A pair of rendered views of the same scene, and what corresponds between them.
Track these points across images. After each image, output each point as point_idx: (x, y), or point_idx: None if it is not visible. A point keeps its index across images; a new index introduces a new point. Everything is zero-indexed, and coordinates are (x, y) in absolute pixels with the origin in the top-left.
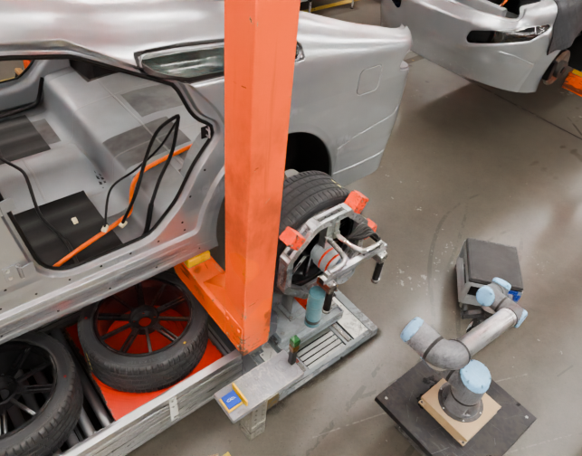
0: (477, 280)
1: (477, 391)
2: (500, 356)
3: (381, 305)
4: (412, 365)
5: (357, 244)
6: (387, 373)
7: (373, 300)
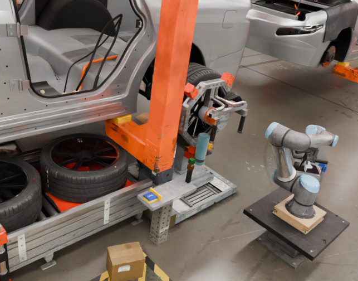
0: (298, 156)
1: (312, 190)
2: None
3: (236, 178)
4: None
5: (226, 114)
6: None
7: (231, 176)
